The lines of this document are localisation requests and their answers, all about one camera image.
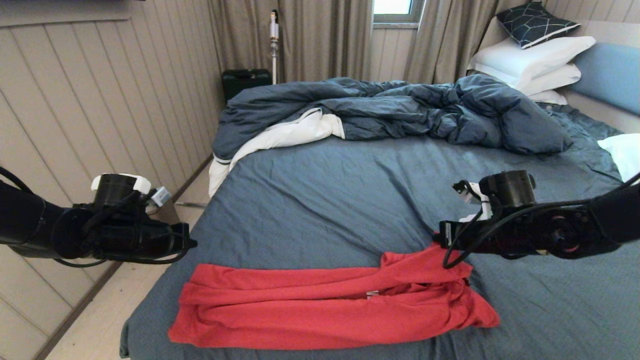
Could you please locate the red printed t-shirt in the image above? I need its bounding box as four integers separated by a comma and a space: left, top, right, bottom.
167, 244, 501, 351

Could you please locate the brown square trash bin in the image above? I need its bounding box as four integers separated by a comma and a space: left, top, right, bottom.
152, 200, 182, 226

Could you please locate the blue-grey bed sheet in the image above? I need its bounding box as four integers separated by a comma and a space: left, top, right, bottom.
120, 102, 640, 360

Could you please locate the dark blue crumpled duvet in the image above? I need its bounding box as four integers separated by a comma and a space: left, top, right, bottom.
208, 73, 574, 197

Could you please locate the flat white pillow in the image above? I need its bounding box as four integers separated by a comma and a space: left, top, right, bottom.
527, 90, 569, 106

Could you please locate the white pillow with rounded corner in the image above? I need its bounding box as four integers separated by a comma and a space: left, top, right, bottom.
597, 133, 640, 183

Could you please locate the black hard-shell suitcase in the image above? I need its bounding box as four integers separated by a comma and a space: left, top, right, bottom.
222, 68, 273, 103

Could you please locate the medium white pillow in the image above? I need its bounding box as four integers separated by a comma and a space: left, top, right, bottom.
515, 63, 582, 97

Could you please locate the large white pillow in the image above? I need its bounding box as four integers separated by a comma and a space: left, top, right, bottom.
468, 36, 597, 89

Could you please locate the narrow beige curtain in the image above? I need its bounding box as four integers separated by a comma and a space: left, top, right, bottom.
403, 0, 546, 85

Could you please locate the blue padded headboard cushion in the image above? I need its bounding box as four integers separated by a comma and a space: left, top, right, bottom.
565, 42, 640, 117

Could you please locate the dark geometric patterned cushion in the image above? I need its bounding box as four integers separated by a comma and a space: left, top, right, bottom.
495, 2, 582, 50

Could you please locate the white stick vacuum cleaner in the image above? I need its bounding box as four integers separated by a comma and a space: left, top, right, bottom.
269, 10, 280, 85

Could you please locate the wide beige curtain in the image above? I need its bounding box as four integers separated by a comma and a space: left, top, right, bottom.
207, 0, 373, 83

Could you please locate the grey framed window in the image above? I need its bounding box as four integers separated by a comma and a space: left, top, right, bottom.
372, 0, 425, 24

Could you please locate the beige bed headboard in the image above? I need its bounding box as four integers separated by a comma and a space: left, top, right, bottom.
475, 17, 640, 133

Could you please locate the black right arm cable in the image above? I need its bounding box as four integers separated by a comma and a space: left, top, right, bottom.
442, 172, 640, 270

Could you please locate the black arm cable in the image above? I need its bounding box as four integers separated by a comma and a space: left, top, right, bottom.
0, 167, 121, 268
442, 172, 640, 270

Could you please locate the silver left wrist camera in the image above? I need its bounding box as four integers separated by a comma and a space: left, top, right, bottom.
150, 186, 173, 208

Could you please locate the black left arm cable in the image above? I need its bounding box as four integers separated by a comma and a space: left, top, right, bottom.
0, 167, 121, 268

